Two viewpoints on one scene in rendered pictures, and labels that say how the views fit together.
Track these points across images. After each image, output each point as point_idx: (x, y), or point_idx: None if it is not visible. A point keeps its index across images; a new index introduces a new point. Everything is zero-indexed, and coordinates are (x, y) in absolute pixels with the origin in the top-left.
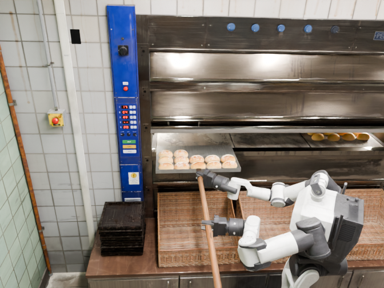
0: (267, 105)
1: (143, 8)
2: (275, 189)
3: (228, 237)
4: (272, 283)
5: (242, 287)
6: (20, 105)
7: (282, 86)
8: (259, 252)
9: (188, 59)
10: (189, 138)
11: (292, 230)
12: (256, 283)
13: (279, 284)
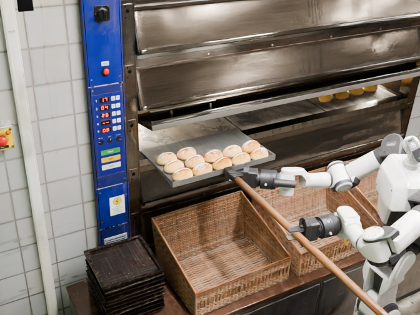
0: (282, 65)
1: None
2: (336, 170)
3: (256, 252)
4: (325, 292)
5: (294, 309)
6: None
7: (298, 38)
8: (395, 242)
9: (186, 16)
10: (174, 130)
11: (395, 210)
12: (309, 297)
13: (332, 290)
